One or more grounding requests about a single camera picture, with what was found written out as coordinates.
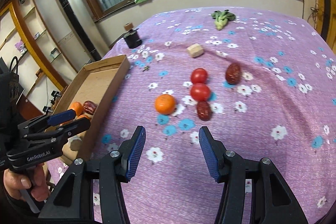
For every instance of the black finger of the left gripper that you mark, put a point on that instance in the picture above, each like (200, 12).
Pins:
(53, 134)
(43, 122)

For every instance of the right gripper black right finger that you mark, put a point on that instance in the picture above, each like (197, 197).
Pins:
(272, 200)

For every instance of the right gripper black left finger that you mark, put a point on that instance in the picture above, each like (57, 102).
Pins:
(72, 199)

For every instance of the dried red jujube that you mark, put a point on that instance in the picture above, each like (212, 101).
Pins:
(89, 107)
(233, 74)
(204, 111)

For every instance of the orange tangerine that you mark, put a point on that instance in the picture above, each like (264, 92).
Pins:
(165, 104)
(83, 116)
(77, 107)

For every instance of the red cherry tomato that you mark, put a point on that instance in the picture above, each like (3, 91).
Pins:
(200, 92)
(199, 76)

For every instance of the beige cork piece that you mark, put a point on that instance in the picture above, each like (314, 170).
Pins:
(195, 50)

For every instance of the person's left hand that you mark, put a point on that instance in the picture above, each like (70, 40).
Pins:
(15, 182)

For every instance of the shallow cardboard box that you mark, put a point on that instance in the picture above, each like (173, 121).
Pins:
(90, 94)

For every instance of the purple plush toy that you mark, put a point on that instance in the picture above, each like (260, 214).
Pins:
(21, 47)

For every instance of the white standing air conditioner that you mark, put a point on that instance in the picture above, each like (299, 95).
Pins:
(84, 28)

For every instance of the black cylindrical holder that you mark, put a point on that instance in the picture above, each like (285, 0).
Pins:
(132, 39)

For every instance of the brown tape roll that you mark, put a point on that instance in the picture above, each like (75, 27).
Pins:
(128, 27)

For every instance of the purple floral tablecloth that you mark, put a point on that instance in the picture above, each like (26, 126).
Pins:
(283, 108)

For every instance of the green leafy vegetable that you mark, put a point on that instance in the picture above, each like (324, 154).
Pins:
(221, 18)

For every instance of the golden wooden door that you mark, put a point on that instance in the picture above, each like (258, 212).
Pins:
(325, 21)

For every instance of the white wall shelf unit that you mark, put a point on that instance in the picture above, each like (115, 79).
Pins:
(44, 68)

